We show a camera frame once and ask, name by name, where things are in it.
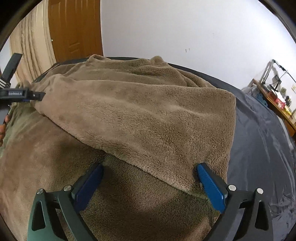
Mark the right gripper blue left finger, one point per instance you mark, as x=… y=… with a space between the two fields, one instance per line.
x=44 y=223

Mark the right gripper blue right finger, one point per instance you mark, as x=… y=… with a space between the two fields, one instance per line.
x=256 y=221

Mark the brown fleece sweater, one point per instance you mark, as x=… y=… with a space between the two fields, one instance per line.
x=37 y=153

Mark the person's left hand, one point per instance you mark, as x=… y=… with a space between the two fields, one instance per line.
x=3 y=129

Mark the beige pleated curtain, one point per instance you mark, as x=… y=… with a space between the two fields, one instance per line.
x=32 y=39

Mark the brown wooden door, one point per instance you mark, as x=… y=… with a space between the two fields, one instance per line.
x=75 y=29

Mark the wooden desk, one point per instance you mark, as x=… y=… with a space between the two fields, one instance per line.
x=288 y=119

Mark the red box on desk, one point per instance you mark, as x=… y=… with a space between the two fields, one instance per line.
x=281 y=104

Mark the blue bin under desk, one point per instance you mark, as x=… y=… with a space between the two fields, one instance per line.
x=260 y=97

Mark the white plastic bag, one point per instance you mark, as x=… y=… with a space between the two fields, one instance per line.
x=251 y=90

